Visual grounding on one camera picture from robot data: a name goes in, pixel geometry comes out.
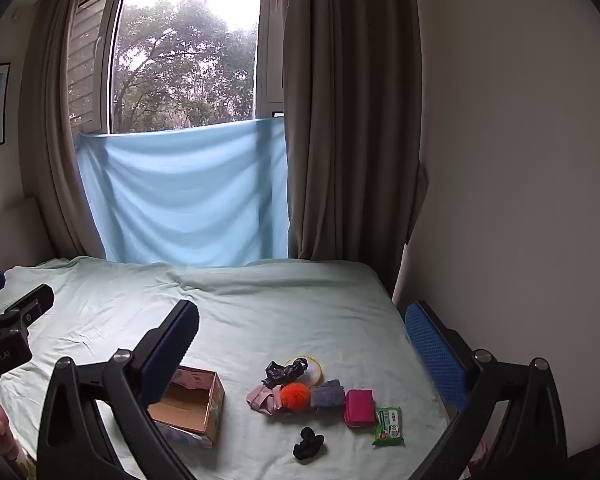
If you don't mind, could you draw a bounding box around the beige headboard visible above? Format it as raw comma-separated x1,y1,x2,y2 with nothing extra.
0,197,57,282

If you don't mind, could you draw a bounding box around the brown curtain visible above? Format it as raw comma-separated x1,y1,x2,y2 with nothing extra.
282,0,429,301
19,0,107,261

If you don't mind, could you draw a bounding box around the window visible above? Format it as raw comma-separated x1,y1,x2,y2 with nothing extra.
67,0,287,136

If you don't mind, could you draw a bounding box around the orange pompom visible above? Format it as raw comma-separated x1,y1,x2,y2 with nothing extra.
279,383,312,413

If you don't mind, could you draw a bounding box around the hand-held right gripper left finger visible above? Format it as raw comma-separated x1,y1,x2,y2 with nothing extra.
36,299,201,480

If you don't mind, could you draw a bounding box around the grey fluffy pouch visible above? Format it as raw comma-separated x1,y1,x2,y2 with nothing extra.
310,379,347,411

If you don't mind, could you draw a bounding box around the pink zip wallet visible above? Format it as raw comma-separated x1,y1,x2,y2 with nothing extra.
344,388,377,429

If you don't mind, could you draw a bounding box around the light blue hanging cloth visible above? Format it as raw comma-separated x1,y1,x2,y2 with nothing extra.
75,117,290,266

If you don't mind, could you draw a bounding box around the green wet wipes packet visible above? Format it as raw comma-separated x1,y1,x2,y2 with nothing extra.
372,406,406,448

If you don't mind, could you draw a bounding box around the black scrunchie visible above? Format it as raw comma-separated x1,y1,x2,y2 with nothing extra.
293,426,326,460

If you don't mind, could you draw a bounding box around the pink cloth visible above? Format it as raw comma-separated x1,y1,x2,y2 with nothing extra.
246,384,284,417

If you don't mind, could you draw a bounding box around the person's left hand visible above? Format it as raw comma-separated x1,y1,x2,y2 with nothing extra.
0,395,22,466

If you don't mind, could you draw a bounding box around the black printed ribbon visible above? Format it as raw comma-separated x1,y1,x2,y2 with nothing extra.
262,360,308,390

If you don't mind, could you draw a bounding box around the cardboard box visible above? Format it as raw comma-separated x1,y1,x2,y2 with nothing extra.
147,366,226,449

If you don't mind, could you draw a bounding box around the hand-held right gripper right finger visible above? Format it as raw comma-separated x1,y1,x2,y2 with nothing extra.
404,301,568,480

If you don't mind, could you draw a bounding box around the yellow round mirror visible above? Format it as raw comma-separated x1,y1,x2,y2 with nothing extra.
285,355,325,386

